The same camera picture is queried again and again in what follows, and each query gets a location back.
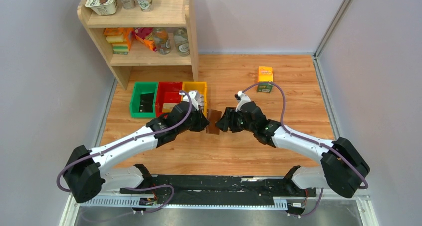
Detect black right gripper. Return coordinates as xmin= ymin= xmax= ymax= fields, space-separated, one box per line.
xmin=215 ymin=107 xmax=256 ymax=133

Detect brown leather card holder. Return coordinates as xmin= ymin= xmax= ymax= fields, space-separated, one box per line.
xmin=206 ymin=109 xmax=222 ymax=135

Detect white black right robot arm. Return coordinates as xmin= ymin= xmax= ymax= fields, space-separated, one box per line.
xmin=215 ymin=101 xmax=370 ymax=198

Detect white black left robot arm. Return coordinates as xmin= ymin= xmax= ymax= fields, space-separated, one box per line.
xmin=59 ymin=101 xmax=209 ymax=203

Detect tan card in red bin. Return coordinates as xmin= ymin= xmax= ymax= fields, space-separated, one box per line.
xmin=162 ymin=102 xmax=178 ymax=113

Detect black cards in green bin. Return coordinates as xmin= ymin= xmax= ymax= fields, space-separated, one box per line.
xmin=138 ymin=92 xmax=155 ymax=113

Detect yellow plastic bin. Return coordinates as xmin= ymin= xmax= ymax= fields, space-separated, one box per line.
xmin=182 ymin=81 xmax=208 ymax=117

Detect red plastic bin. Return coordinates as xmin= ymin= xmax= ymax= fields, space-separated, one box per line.
xmin=155 ymin=82 xmax=182 ymax=117

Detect green plastic bin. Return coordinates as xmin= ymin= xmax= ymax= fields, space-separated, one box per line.
xmin=129 ymin=81 xmax=159 ymax=118

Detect orange green carton box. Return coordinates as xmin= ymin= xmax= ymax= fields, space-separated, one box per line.
xmin=256 ymin=66 xmax=274 ymax=93

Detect right glass jar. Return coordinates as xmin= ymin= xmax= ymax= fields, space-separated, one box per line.
xmin=173 ymin=27 xmax=190 ymax=56

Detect glass jar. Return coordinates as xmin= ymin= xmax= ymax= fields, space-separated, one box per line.
xmin=153 ymin=27 xmax=171 ymax=55
xmin=173 ymin=27 xmax=190 ymax=56

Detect left glass jar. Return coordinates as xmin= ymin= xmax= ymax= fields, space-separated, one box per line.
xmin=153 ymin=27 xmax=171 ymax=55

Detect orange pink snack bag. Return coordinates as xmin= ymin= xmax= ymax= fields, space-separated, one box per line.
xmin=134 ymin=27 xmax=157 ymax=52

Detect stack of sponges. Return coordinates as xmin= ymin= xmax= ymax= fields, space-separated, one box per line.
xmin=103 ymin=27 xmax=134 ymax=55

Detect wooden shelf unit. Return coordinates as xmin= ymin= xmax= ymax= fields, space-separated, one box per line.
xmin=77 ymin=0 xmax=199 ymax=89

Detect yoghurt tub with chocolate label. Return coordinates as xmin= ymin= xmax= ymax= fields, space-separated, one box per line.
xmin=85 ymin=0 xmax=117 ymax=16

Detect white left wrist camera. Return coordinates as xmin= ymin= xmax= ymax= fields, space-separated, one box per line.
xmin=179 ymin=90 xmax=205 ymax=111

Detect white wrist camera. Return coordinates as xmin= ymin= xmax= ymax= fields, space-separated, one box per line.
xmin=235 ymin=91 xmax=251 ymax=112
xmin=179 ymin=90 xmax=205 ymax=111

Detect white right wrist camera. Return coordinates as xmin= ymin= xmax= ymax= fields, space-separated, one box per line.
xmin=235 ymin=91 xmax=251 ymax=112

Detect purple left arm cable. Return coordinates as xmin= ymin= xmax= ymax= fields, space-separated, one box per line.
xmin=56 ymin=90 xmax=193 ymax=215

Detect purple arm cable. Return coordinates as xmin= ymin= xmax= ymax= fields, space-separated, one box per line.
xmin=56 ymin=90 xmax=193 ymax=215
xmin=234 ymin=82 xmax=369 ymax=218

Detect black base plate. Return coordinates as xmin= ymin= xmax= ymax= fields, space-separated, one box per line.
xmin=139 ymin=175 xmax=317 ymax=206

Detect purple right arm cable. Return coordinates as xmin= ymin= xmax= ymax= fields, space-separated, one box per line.
xmin=234 ymin=82 xmax=369 ymax=218

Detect aluminium frame rail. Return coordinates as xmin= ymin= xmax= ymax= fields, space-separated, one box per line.
xmin=59 ymin=173 xmax=380 ymax=226

